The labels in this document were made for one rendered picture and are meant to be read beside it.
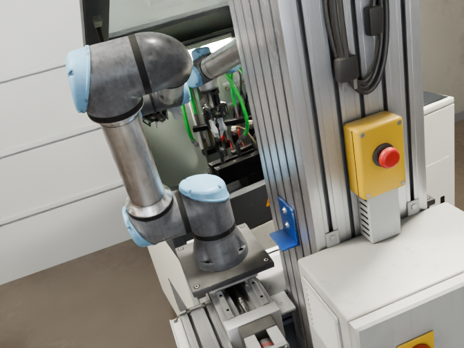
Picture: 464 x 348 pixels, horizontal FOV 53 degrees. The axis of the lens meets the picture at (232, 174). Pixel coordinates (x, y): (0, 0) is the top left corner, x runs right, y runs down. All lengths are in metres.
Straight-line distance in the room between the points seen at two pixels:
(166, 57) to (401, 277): 0.57
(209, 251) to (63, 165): 2.26
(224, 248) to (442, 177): 1.45
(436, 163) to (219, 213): 1.41
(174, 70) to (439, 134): 1.61
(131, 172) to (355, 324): 0.56
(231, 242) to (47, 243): 2.51
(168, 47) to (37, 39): 2.31
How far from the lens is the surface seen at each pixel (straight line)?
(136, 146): 0.99
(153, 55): 0.89
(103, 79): 0.89
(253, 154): 1.98
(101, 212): 3.50
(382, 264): 0.86
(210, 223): 1.16
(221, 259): 1.21
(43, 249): 3.62
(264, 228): 1.86
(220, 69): 1.52
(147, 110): 1.30
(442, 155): 2.37
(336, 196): 0.87
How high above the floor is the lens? 1.77
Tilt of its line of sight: 25 degrees down
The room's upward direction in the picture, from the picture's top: 13 degrees counter-clockwise
